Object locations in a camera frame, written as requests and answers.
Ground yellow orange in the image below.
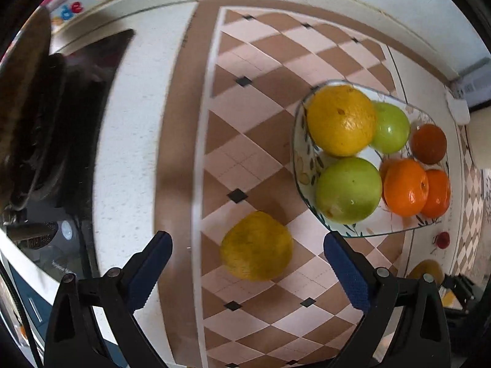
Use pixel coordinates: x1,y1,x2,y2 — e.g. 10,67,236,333
307,85,377,158

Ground orange tangerine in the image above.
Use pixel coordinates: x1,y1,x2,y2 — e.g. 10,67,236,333
380,158,429,217
420,169,451,218

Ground black gas stove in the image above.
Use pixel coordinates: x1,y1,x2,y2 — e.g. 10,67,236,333
0,27,136,280

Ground yellow green citrus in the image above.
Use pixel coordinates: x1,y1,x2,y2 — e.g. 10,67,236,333
220,211,294,281

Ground green apple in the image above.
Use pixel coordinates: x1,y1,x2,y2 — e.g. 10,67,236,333
315,157,383,224
370,102,411,153

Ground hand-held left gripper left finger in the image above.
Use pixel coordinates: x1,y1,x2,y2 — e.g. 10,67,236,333
45,231,173,368

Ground floral oval plate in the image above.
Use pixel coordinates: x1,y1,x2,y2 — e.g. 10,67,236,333
292,80,450,238

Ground blue kitchen cabinet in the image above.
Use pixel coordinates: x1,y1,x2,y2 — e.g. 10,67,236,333
6,263,52,338

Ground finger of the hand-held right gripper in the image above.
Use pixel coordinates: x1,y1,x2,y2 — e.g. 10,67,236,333
441,274,479,311

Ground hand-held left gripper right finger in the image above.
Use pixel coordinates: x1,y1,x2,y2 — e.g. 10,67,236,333
323,232,451,368

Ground checkered brown table mat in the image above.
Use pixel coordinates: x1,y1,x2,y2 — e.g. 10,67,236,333
155,0,491,368

